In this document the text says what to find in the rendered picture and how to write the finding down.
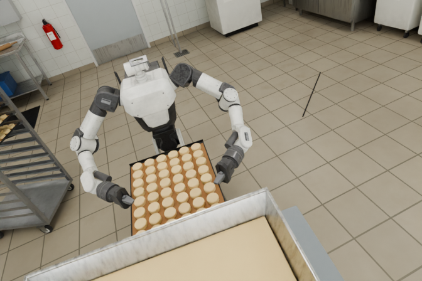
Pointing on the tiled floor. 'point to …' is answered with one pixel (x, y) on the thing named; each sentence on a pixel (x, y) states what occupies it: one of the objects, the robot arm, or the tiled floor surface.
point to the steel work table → (26, 86)
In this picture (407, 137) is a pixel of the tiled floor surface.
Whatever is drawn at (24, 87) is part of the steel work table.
